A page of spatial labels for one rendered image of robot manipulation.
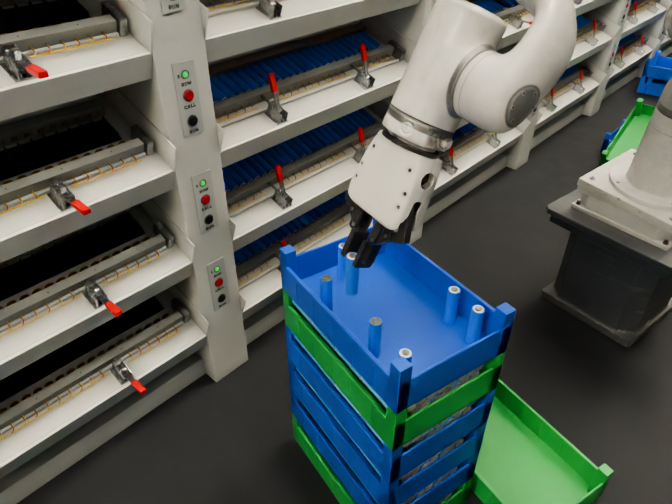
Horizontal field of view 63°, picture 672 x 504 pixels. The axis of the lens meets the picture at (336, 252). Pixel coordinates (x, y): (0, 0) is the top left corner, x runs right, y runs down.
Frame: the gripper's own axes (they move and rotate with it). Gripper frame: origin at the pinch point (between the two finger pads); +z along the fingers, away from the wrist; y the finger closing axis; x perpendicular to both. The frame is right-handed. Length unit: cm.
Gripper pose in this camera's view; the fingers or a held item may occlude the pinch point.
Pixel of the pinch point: (361, 248)
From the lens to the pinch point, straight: 72.8
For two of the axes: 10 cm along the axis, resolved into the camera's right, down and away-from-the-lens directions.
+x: -7.2, 0.0, -7.0
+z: -3.8, 8.4, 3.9
